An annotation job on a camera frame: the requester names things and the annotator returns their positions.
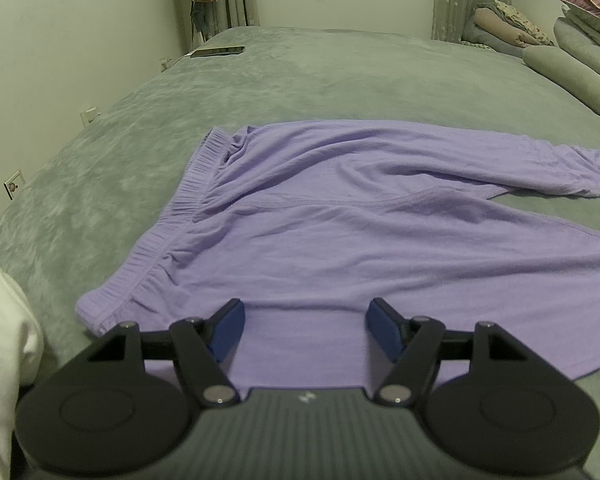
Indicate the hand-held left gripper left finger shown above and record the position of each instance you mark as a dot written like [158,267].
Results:
[227,331]

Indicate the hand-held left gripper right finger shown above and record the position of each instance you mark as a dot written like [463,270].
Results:
[382,331]

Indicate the purple pants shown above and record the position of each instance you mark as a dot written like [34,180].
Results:
[330,220]

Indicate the person's white clothing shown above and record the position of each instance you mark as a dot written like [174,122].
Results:
[5,340]

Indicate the black phone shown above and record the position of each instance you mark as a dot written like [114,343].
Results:
[217,51]

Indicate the dark hanging garment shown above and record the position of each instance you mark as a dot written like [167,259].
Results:
[201,17]

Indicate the grey pillow roll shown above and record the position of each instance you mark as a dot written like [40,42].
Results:
[570,75]

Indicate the beige and floral pillows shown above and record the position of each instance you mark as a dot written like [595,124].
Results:
[500,25]
[525,22]

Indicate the white wall socket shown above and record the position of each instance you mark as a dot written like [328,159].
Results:
[15,185]
[90,116]
[167,62]

